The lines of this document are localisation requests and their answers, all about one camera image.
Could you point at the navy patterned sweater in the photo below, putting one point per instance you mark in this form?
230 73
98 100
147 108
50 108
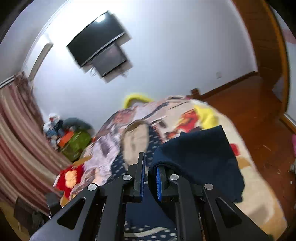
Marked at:
201 157

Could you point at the green box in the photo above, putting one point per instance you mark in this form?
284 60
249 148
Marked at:
77 143

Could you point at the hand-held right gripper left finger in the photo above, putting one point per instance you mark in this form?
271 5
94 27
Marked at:
143 185

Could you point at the grey cloth bundle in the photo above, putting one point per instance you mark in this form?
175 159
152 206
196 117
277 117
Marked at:
77 124

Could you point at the bed with printed cover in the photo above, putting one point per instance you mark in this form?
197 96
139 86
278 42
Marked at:
254 197

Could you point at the white wall socket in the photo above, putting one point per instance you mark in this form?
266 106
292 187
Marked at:
219 74

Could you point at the striped curtain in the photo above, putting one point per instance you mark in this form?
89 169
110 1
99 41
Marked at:
20 143

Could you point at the black wall television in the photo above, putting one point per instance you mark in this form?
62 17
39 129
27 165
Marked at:
97 39

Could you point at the pink cloth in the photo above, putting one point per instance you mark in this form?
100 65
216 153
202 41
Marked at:
294 146

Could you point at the yellow pillow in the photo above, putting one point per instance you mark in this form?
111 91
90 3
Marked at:
136 96

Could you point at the pile of small toys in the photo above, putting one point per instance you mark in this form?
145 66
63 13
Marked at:
53 129

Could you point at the orange box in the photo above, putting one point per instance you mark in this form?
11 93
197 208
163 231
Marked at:
64 140

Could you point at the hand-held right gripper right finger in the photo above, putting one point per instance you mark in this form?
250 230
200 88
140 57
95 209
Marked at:
159 185

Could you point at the wooden bed post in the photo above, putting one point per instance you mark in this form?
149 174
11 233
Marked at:
195 91

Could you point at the red plush toy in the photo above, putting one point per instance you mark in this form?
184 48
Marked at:
70 178

